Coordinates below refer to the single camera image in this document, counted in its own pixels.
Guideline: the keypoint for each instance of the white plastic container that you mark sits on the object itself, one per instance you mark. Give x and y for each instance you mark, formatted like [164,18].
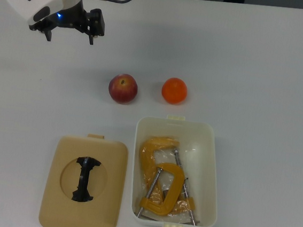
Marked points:
[206,161]

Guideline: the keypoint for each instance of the large yellow C-clamp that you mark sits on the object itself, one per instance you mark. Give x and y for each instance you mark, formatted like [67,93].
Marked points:
[147,153]

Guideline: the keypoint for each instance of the clear plastic bag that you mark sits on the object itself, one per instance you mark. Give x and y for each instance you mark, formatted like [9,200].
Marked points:
[163,157]

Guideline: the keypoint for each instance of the orange fruit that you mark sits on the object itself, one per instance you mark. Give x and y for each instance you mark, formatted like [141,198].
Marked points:
[174,91]

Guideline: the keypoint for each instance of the small yellow C-clamp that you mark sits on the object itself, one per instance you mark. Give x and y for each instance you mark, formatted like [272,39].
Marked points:
[176,180]

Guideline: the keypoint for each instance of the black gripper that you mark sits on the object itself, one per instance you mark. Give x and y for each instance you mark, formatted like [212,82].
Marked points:
[72,18]

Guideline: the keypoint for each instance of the red apple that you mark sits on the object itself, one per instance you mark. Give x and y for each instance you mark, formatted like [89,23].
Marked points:
[123,89]

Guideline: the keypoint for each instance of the tan plastic container lid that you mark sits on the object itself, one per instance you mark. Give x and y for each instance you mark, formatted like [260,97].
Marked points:
[54,179]

